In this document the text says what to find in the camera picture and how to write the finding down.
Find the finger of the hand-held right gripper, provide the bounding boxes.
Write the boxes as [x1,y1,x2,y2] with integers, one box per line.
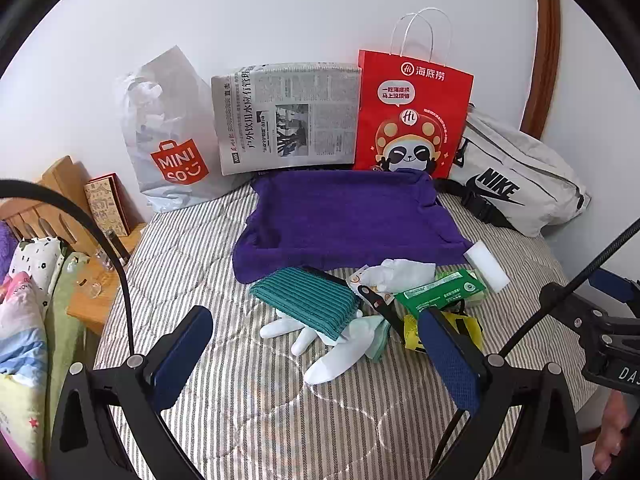
[589,267,640,311]
[539,282,617,342]

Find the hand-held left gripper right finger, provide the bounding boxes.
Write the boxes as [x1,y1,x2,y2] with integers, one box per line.
[417,310,583,480]

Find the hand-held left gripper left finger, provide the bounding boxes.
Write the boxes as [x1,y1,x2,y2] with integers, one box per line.
[47,305,216,480]

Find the yellow pouch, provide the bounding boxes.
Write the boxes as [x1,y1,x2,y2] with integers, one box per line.
[402,307,483,356]

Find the dark green packet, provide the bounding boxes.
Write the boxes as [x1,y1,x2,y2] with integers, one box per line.
[395,274,482,319]

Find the mint green cloth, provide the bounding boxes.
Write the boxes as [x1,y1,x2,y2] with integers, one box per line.
[367,320,397,364]

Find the black watch strap with button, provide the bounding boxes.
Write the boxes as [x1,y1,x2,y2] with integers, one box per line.
[357,285,407,343]

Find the white sponge block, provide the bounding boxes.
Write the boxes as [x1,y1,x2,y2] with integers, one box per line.
[464,240,511,293]

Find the fruit print packet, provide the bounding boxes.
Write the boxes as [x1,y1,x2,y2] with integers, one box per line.
[346,269,396,306]

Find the teal ribbed cloth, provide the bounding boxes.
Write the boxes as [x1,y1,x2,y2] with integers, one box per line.
[248,266,366,343]

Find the person's right hand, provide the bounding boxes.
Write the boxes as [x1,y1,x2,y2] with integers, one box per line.
[592,389,633,472]

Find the wooden bedside table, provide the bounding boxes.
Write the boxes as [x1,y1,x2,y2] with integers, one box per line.
[66,222,148,335]

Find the striped bed sheet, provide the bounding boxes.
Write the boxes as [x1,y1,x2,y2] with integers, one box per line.
[92,180,601,480]

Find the white waist bag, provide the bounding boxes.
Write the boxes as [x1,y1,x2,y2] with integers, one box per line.
[435,105,593,238]

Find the colourful printed quilt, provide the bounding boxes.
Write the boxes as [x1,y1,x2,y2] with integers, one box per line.
[0,270,53,480]

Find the patterned book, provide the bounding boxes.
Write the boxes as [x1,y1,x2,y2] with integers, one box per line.
[84,173,132,237]

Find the floral white pillow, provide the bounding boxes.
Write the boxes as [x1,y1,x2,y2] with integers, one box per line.
[9,235,67,313]

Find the purple towel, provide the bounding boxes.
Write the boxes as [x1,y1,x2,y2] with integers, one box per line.
[232,167,473,286]

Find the cardboard box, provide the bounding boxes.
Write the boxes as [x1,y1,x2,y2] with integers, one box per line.
[0,156,101,257]

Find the purple plush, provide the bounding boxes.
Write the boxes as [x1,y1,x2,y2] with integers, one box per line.
[0,220,19,281]

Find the white plastic shopping bag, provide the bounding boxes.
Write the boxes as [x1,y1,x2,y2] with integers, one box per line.
[117,45,251,213]

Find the red paper bag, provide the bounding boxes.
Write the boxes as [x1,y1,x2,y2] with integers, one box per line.
[352,7,475,181]

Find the folded newspaper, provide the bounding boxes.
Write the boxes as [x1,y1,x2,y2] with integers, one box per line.
[210,62,362,177]

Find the black cable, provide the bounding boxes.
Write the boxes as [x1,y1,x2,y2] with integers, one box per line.
[499,224,640,358]
[0,179,138,358]

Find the wooden door frame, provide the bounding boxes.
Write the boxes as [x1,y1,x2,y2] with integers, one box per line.
[520,0,562,137]

